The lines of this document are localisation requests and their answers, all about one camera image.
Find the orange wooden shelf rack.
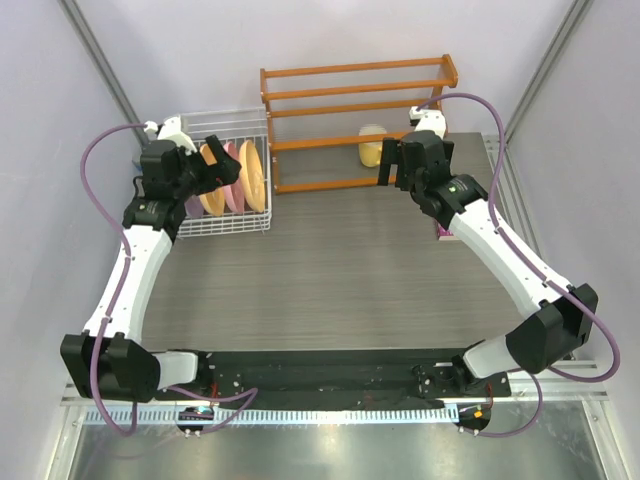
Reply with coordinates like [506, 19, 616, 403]
[259, 54, 459, 194]

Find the pink plate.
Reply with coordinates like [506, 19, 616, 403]
[223, 142, 245, 214]

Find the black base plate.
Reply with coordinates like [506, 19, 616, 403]
[185, 348, 511, 411]

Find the yellow plate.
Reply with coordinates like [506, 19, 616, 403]
[198, 145, 226, 217]

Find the yellow mug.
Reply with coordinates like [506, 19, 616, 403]
[358, 124, 387, 168]

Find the orange plate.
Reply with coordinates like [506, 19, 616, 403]
[239, 140, 266, 213]

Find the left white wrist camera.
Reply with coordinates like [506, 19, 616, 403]
[143, 115, 197, 154]

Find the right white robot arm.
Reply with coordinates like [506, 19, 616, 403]
[378, 130, 598, 395]

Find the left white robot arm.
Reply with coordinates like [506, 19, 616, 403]
[60, 135, 241, 403]

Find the purple plate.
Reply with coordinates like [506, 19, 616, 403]
[185, 196, 204, 219]

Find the purple book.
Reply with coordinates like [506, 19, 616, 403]
[436, 223, 458, 241]

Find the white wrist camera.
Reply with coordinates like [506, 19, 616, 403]
[143, 115, 197, 154]
[409, 106, 447, 139]

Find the white wire dish rack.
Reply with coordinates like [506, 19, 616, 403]
[179, 107, 272, 238]

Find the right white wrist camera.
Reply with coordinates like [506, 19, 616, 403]
[409, 106, 447, 139]

